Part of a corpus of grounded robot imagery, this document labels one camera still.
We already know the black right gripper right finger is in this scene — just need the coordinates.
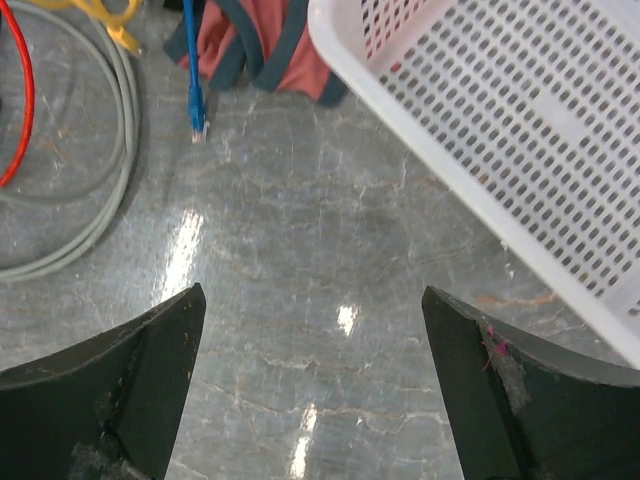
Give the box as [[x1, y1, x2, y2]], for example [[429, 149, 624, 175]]
[[422, 287, 639, 479]]

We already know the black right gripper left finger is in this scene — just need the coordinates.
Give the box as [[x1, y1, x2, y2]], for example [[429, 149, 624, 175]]
[[1, 284, 206, 479]]

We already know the blue ethernet cable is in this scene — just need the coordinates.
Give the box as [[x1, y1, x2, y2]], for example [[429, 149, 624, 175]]
[[181, 0, 210, 146]]

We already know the yellow ethernet cable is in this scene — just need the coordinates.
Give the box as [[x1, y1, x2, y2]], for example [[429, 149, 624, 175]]
[[27, 0, 145, 56]]

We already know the white perforated plastic basket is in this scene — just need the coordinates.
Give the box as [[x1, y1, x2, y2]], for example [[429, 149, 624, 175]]
[[308, 0, 639, 365]]

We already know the red cloth with navy trim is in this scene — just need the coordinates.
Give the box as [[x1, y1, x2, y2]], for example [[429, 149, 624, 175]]
[[193, 0, 347, 107]]

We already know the grey ethernet cable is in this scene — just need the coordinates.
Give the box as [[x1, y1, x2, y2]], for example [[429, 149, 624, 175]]
[[0, 0, 142, 284]]

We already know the red ethernet cable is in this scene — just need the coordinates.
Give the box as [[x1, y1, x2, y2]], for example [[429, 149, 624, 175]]
[[0, 6, 37, 189]]

